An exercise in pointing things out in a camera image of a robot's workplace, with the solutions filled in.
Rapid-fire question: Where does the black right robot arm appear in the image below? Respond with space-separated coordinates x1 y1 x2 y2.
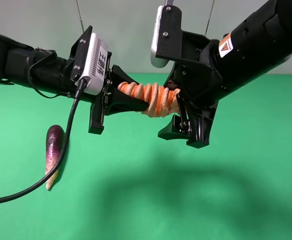
151 0 292 149

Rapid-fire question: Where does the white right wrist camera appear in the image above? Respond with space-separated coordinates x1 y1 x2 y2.
150 4 183 68

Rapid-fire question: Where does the purple eggplant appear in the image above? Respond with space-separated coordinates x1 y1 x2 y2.
45 124 65 192

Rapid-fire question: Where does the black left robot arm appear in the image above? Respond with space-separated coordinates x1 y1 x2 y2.
0 26 149 135

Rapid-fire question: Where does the orange twisted bread roll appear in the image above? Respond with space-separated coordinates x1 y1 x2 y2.
117 82 180 118

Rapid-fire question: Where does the black camera cable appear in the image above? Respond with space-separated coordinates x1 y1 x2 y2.
0 76 91 207

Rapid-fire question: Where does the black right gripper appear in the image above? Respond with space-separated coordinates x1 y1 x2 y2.
155 29 223 149

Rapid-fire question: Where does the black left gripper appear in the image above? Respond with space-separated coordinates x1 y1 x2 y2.
57 56 149 136

